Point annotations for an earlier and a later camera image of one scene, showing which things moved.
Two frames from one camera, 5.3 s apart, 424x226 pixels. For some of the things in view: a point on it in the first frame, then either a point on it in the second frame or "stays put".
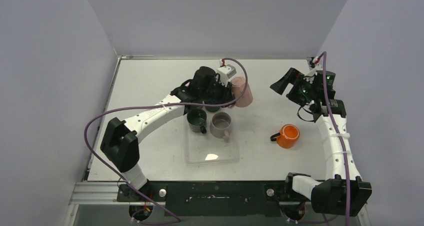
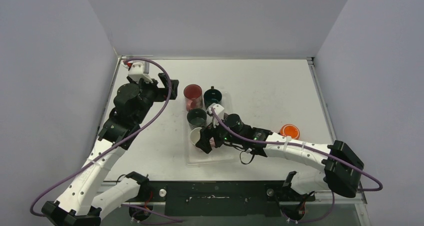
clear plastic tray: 203,149 stays put
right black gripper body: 293,88 -> 211,135
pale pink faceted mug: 238,86 -> 195,135
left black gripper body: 217,93 -> 161,94
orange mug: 288,137 stays put
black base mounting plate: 212,198 stays put
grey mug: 196,119 stays put
